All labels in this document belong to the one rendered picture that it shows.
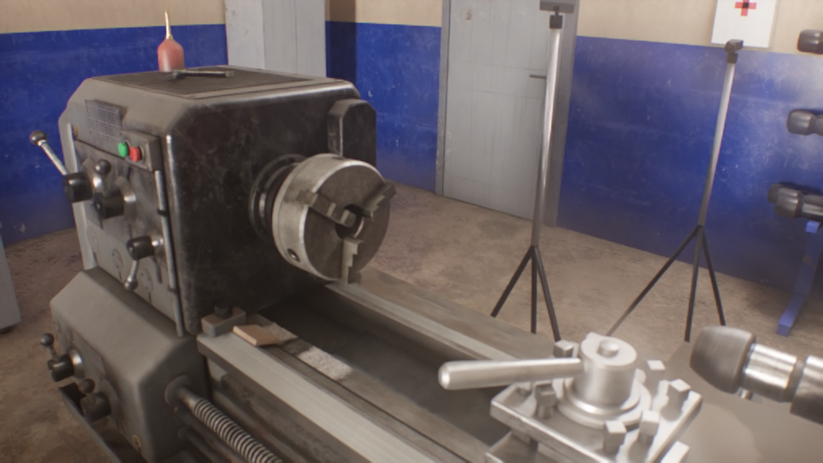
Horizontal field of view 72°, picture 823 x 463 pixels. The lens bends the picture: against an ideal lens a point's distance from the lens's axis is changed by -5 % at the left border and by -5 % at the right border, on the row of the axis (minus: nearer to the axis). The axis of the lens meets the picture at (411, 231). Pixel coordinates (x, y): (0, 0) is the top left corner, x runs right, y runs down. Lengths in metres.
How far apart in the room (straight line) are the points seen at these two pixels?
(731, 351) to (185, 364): 1.06
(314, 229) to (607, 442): 0.74
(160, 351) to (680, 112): 3.33
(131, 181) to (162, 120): 0.19
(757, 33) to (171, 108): 3.13
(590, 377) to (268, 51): 4.26
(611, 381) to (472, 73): 4.11
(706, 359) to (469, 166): 4.01
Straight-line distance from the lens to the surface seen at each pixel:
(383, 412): 1.11
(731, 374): 0.85
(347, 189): 1.20
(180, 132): 1.20
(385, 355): 1.44
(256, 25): 4.73
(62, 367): 1.71
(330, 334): 1.56
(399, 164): 5.29
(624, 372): 0.62
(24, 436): 2.68
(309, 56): 4.94
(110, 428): 1.90
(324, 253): 1.20
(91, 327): 1.59
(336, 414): 1.09
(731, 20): 3.76
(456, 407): 1.30
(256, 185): 1.30
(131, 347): 1.44
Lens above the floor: 1.52
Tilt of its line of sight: 21 degrees down
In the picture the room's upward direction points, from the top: 1 degrees clockwise
